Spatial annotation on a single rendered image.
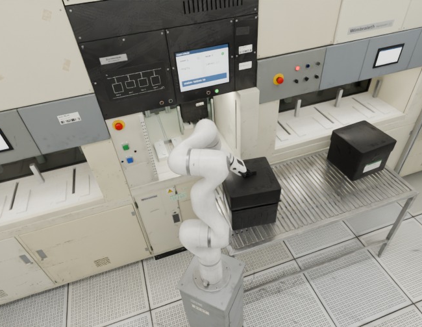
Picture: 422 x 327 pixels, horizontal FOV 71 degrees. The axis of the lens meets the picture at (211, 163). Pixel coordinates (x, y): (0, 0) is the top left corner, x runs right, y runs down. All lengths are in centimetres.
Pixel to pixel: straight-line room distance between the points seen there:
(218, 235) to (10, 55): 117
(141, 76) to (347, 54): 124
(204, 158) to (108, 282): 184
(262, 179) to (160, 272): 131
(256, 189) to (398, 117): 155
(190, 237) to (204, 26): 100
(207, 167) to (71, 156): 150
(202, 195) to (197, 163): 15
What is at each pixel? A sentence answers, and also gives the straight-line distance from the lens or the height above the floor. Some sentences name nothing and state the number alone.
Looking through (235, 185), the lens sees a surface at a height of 106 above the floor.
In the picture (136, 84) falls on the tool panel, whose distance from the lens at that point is 160.
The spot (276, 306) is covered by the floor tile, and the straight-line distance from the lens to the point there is 242.
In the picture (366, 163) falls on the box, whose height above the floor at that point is 89.
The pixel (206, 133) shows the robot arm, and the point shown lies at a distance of 111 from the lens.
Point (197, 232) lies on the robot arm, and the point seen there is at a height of 117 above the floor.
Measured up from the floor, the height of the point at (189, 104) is 109.
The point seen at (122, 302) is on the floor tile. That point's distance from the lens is 256.
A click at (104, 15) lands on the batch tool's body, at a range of 150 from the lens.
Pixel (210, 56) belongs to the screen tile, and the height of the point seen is 163.
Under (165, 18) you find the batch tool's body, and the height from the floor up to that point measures 185.
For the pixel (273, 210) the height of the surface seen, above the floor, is 88.
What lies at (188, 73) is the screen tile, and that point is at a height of 156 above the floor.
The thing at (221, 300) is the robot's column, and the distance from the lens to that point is 159.
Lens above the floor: 221
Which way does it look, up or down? 41 degrees down
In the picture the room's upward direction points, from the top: 5 degrees counter-clockwise
